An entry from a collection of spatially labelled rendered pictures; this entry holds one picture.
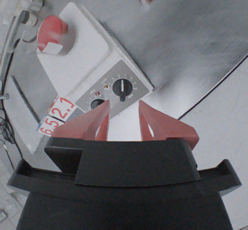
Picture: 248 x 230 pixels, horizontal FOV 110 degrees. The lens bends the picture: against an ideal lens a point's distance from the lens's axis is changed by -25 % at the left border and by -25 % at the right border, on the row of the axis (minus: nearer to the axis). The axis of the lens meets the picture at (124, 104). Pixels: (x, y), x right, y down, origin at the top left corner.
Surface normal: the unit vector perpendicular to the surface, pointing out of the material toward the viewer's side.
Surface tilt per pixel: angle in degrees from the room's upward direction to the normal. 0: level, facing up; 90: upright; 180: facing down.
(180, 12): 0
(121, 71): 30
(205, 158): 0
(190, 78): 0
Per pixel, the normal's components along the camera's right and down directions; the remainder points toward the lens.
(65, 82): -0.32, 0.20
